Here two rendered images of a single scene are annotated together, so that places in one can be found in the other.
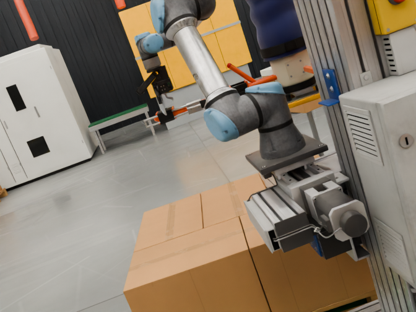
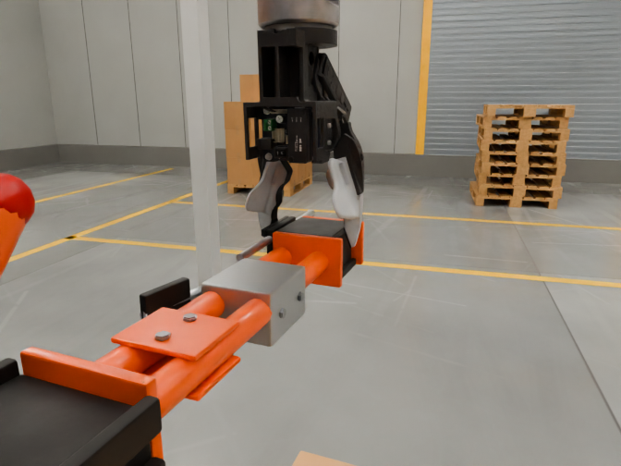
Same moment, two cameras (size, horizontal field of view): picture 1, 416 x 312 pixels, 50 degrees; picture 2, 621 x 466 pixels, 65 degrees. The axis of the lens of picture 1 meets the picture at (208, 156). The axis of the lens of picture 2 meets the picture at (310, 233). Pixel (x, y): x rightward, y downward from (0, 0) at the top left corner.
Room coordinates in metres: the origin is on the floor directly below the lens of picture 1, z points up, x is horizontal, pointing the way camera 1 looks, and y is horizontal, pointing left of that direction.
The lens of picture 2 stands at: (2.20, -0.36, 1.35)
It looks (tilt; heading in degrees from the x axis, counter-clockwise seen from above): 15 degrees down; 109
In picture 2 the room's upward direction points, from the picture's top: straight up
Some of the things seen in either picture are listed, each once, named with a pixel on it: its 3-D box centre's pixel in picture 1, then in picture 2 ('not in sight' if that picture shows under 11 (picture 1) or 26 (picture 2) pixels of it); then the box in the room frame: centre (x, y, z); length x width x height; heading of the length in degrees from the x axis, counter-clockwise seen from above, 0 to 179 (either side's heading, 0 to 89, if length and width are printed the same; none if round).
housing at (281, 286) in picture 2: (194, 106); (256, 299); (2.03, -0.02, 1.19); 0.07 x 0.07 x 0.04; 87
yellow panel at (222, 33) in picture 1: (191, 56); not in sight; (9.66, -0.38, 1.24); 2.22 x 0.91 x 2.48; 93
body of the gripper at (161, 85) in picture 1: (160, 80); (297, 99); (2.03, 0.09, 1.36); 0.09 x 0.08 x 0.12; 87
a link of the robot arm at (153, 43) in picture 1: (155, 43); not in sight; (1.94, 0.05, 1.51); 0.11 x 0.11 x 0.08; 18
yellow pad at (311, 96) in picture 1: (304, 95); not in sight; (1.91, -0.48, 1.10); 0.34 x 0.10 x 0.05; 87
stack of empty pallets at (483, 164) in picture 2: not in sight; (516, 153); (2.72, 7.05, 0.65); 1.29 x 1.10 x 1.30; 93
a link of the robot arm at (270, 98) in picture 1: (266, 103); not in sight; (1.43, -0.23, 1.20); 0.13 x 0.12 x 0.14; 108
